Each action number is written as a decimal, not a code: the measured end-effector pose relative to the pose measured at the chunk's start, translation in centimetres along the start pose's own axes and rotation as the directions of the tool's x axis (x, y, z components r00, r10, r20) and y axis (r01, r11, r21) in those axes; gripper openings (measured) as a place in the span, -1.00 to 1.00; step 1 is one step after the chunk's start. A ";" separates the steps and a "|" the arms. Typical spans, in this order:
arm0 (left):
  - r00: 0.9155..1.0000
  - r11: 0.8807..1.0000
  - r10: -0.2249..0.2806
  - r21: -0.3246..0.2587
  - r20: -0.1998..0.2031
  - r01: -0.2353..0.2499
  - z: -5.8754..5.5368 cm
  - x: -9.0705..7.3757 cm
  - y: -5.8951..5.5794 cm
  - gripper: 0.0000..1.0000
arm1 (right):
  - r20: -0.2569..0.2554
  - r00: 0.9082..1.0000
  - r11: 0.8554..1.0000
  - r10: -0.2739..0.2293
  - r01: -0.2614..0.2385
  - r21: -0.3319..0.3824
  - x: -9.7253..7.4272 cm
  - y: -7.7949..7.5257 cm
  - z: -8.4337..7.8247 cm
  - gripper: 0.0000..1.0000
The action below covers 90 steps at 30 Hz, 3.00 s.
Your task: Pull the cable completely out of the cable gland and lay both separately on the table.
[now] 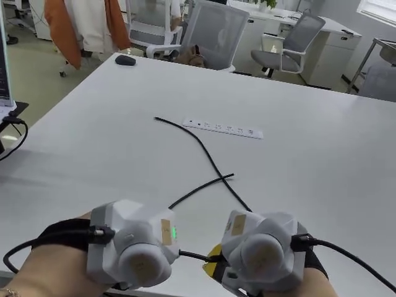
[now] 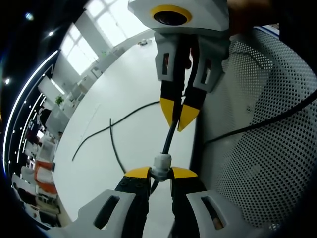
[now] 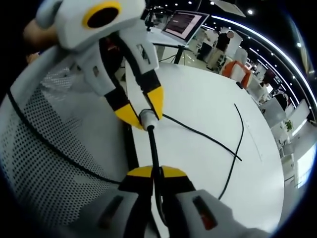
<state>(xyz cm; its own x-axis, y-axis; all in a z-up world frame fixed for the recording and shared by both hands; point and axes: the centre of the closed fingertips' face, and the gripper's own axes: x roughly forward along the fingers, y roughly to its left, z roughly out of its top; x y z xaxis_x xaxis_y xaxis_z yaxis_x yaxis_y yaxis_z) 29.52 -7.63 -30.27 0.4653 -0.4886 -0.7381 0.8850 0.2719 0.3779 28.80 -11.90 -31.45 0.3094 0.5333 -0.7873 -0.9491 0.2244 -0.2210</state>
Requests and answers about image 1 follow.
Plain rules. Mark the white power strip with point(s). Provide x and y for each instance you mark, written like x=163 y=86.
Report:
x=222 y=128

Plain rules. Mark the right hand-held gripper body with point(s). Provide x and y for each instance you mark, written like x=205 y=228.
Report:
x=266 y=247

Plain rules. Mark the grey mesh office chair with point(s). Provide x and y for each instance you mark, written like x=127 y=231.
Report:
x=294 y=43
x=213 y=34

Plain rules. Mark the person's left hand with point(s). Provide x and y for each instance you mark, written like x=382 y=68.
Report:
x=55 y=266

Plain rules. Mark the person's right hand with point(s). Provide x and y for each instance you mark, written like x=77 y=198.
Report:
x=306 y=286

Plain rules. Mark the screen on stand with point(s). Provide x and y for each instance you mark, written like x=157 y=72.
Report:
x=4 y=77

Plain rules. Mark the grey upholstered chair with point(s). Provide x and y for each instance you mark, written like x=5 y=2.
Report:
x=380 y=83

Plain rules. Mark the green plant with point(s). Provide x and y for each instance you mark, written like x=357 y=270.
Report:
x=269 y=3

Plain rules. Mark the white office chair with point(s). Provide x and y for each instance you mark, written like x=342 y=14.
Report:
x=148 y=31

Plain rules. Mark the dark computer mouse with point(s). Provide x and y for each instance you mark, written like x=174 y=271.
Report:
x=125 y=60

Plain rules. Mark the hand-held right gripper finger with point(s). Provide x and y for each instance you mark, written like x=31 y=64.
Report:
x=216 y=253
x=216 y=269

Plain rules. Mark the white office desk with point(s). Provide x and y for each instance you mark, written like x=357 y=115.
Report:
x=334 y=52

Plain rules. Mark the brown bag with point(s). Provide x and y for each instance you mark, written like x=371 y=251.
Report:
x=193 y=57

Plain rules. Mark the white table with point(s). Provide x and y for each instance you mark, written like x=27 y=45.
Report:
x=309 y=173

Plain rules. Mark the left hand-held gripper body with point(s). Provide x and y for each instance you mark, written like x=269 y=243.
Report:
x=123 y=222

